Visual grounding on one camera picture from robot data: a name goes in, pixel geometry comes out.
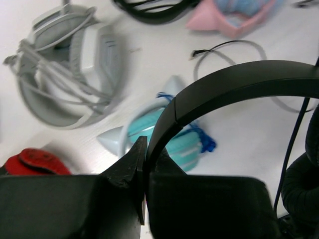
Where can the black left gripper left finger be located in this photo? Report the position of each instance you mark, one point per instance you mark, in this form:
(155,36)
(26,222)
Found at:
(110,205)

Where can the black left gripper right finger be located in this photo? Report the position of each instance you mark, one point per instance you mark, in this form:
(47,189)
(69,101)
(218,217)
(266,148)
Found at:
(185,206)

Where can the black Panasonic headphones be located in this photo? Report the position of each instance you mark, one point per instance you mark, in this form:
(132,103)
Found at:
(299,185)

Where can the teal cat ear headphones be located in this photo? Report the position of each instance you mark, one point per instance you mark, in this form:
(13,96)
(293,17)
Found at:
(185,148)

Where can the red black headphones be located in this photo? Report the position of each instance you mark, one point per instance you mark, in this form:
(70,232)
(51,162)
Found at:
(34,162)

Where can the grey white headphones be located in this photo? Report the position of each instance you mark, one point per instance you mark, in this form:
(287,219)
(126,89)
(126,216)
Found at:
(69,67)

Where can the pink and blue headphones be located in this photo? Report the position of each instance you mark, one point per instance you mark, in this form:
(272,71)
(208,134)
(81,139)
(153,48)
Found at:
(232,18)

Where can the black wrapped headphones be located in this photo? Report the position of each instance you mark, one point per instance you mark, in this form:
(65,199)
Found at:
(156,15)

